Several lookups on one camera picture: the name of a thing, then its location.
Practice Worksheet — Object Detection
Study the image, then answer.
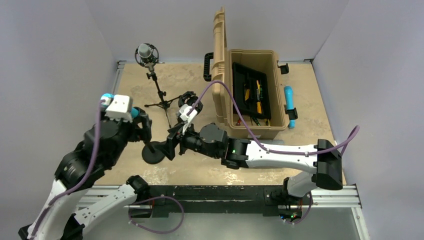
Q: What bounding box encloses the tan tool case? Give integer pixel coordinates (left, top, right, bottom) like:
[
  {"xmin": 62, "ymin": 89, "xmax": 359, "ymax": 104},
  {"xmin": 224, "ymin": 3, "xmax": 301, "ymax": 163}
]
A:
[{"xmin": 203, "ymin": 7, "xmax": 290, "ymax": 140}]

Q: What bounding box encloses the grey plastic box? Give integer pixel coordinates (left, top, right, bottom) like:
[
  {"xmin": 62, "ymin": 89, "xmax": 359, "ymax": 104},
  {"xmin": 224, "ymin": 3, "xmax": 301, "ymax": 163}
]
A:
[{"xmin": 259, "ymin": 139, "xmax": 285, "ymax": 145}]

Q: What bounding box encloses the silver microphone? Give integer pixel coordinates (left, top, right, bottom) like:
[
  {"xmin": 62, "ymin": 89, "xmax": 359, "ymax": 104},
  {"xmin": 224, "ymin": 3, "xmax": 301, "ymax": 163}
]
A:
[{"xmin": 136, "ymin": 43, "xmax": 153, "ymax": 67}]

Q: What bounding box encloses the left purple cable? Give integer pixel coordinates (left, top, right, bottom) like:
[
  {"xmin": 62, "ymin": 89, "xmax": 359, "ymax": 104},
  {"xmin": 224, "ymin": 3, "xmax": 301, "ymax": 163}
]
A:
[{"xmin": 28, "ymin": 99, "xmax": 109, "ymax": 240}]

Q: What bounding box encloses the purple cable loop on frame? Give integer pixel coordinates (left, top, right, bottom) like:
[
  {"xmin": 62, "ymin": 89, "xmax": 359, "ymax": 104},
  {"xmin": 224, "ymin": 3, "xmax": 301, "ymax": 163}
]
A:
[{"xmin": 128, "ymin": 195, "xmax": 186, "ymax": 235}]

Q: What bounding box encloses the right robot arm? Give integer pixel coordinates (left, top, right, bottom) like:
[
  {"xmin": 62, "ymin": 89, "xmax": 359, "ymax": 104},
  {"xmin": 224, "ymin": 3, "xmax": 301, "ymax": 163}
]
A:
[{"xmin": 157, "ymin": 123, "xmax": 343, "ymax": 204}]

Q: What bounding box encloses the black tool tray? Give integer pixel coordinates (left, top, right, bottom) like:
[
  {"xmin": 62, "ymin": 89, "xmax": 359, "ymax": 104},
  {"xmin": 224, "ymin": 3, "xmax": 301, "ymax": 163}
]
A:
[{"xmin": 232, "ymin": 62, "xmax": 272, "ymax": 120}]

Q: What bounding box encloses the round base shock mount stand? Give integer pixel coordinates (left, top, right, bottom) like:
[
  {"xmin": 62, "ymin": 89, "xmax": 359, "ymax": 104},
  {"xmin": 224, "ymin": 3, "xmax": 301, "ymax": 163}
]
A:
[{"xmin": 178, "ymin": 91, "xmax": 204, "ymax": 113}]

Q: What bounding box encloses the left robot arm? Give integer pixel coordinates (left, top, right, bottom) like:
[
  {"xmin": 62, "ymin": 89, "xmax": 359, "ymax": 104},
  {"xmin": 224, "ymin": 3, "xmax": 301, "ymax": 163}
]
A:
[{"xmin": 18, "ymin": 107, "xmax": 152, "ymax": 240}]

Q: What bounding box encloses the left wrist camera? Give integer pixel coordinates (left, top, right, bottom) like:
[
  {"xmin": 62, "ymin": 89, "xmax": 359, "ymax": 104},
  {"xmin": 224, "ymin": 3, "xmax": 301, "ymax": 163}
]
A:
[{"xmin": 105, "ymin": 94, "xmax": 133, "ymax": 123}]

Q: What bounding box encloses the round base clip stand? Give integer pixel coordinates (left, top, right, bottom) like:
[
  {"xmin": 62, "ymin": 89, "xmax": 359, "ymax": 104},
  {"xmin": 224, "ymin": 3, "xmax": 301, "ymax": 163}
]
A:
[{"xmin": 141, "ymin": 141, "xmax": 165, "ymax": 165}]

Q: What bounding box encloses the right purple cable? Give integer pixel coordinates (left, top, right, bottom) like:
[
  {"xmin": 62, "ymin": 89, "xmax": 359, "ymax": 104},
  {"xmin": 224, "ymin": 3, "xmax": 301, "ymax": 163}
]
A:
[{"xmin": 187, "ymin": 80, "xmax": 361, "ymax": 226}]

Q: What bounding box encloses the tripod stand with shock mount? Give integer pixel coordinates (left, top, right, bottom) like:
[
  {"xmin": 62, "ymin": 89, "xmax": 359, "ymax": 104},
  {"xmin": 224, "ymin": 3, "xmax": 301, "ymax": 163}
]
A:
[{"xmin": 134, "ymin": 44, "xmax": 179, "ymax": 127}]

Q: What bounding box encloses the blue microphone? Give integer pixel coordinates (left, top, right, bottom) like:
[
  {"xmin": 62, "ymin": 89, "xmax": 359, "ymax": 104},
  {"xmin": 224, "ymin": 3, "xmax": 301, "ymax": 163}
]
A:
[
  {"xmin": 284, "ymin": 86, "xmax": 298, "ymax": 129},
  {"xmin": 100, "ymin": 93, "xmax": 140, "ymax": 119}
]

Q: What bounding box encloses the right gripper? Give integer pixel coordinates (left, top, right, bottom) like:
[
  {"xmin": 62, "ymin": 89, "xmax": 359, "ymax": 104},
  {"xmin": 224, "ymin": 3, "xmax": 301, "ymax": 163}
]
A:
[{"xmin": 155, "ymin": 120, "xmax": 221, "ymax": 161}]

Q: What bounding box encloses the yellow handled tool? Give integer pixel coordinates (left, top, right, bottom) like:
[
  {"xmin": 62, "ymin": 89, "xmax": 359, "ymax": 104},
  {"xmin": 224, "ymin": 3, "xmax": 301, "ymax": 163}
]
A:
[{"xmin": 256, "ymin": 80, "xmax": 263, "ymax": 114}]

